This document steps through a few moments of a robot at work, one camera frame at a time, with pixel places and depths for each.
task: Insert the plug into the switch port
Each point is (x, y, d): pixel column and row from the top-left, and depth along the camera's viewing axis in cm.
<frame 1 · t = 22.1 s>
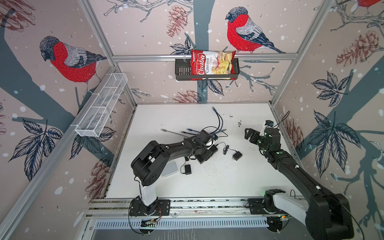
left hand: (209, 151, 90), fingers open
right hand: (249, 133, 85), fingers open
black power adapter: (237, 155, 92), point 2 cm above the table

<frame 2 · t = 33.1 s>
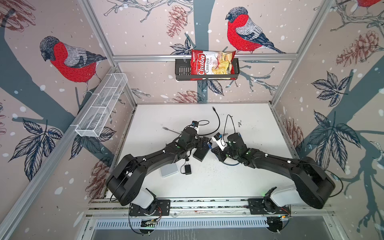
left hand: (203, 137, 85), fingers open
right hand: (211, 152, 86), fingers closed
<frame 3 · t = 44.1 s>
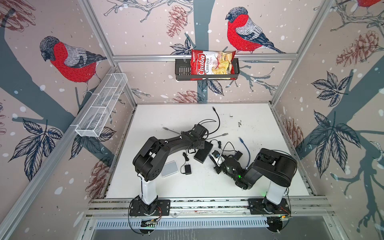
left hand: (201, 144, 94), fingers open
right hand: (210, 159, 89), fingers closed
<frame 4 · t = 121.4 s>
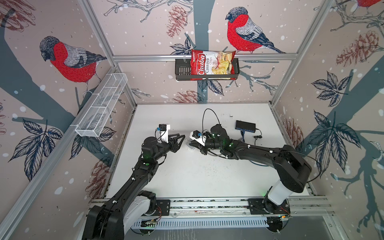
left hand: (181, 136, 76), fingers open
right hand: (188, 145, 81), fingers closed
black network switch box: (250, 127, 106), point 2 cm above the table
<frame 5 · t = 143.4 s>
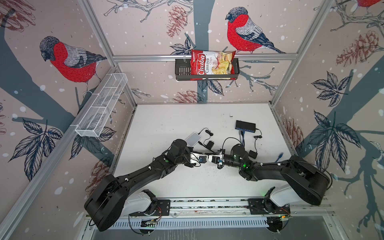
left hand: (200, 151, 80), fingers closed
right hand: (205, 155, 81), fingers closed
